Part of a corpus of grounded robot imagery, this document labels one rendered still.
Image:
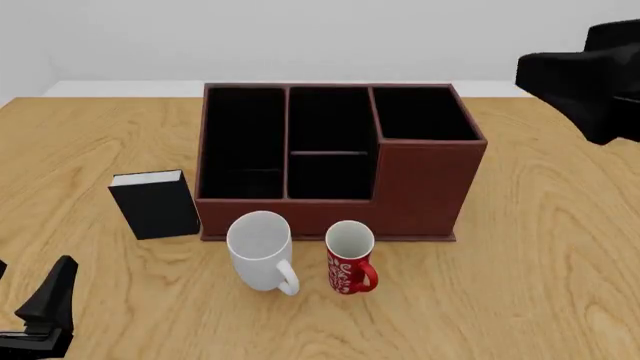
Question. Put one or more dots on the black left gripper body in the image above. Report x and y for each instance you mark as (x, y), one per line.
(35, 345)

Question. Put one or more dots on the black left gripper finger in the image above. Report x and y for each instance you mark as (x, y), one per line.
(2, 268)
(52, 300)

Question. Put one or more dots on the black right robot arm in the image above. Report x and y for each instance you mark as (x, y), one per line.
(595, 82)

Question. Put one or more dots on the white mug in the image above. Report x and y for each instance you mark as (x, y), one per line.
(257, 268)

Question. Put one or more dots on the red patterned mug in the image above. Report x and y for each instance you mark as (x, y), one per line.
(341, 272)

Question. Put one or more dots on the red-brown desk caddy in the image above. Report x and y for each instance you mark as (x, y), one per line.
(425, 183)

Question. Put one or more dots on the black book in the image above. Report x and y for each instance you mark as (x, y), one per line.
(152, 210)

